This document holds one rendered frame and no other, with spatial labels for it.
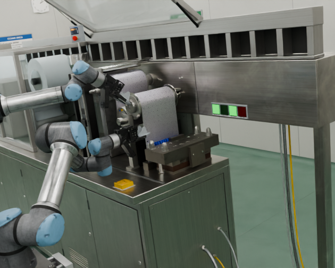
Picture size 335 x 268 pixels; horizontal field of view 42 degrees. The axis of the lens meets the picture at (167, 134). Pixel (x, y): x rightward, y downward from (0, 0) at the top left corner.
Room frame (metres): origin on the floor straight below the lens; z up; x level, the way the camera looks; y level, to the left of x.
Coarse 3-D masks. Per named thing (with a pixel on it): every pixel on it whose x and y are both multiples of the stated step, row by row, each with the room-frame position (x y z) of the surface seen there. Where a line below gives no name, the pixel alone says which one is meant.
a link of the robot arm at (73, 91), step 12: (72, 84) 1.97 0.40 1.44; (0, 96) 1.94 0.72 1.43; (12, 96) 1.94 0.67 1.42; (24, 96) 1.94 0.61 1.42; (36, 96) 1.94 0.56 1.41; (48, 96) 1.95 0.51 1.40; (60, 96) 1.96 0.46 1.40; (72, 96) 1.95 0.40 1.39; (0, 108) 1.90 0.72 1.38; (12, 108) 1.92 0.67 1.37; (24, 108) 1.94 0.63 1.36
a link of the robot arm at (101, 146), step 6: (96, 138) 2.09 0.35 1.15; (102, 138) 2.08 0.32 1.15; (108, 138) 2.10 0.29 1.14; (90, 144) 2.05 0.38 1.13; (96, 144) 2.04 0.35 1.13; (102, 144) 2.06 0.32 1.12; (108, 144) 2.08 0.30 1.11; (90, 150) 2.06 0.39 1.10; (96, 150) 2.03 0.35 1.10; (102, 150) 2.05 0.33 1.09; (108, 150) 2.08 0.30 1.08
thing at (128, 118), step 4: (124, 116) 2.32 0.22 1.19; (128, 116) 2.29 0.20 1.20; (124, 120) 2.29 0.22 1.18; (128, 120) 2.30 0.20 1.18; (132, 120) 2.31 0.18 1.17; (128, 124) 2.30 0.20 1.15; (132, 124) 2.30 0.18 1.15; (120, 128) 2.31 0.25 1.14; (132, 144) 2.30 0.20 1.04; (132, 148) 2.30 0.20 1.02; (136, 152) 2.31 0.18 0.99; (136, 156) 2.31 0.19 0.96; (132, 160) 2.29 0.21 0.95; (136, 160) 2.31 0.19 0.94; (132, 164) 2.30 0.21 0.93; (136, 164) 2.31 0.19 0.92; (128, 168) 2.29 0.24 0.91; (132, 168) 2.28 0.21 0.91; (136, 168) 2.29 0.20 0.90
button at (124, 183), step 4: (120, 180) 2.06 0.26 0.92; (124, 180) 2.05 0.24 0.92; (128, 180) 2.05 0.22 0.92; (116, 184) 2.02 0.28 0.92; (120, 184) 2.01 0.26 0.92; (124, 184) 2.00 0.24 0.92; (128, 184) 2.01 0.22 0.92; (132, 184) 2.03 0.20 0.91; (120, 188) 2.00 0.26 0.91; (124, 188) 2.00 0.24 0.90
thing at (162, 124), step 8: (152, 112) 2.30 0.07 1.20; (160, 112) 2.34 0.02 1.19; (168, 112) 2.37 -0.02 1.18; (176, 112) 2.41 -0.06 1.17; (144, 120) 2.27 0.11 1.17; (152, 120) 2.30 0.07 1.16; (160, 120) 2.33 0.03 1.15; (168, 120) 2.37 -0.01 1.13; (176, 120) 2.40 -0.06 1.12; (152, 128) 2.29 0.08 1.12; (160, 128) 2.33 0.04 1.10; (168, 128) 2.36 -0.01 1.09; (176, 128) 2.40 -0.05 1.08; (152, 136) 2.29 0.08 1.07; (160, 136) 2.32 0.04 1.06; (168, 136) 2.36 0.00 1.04
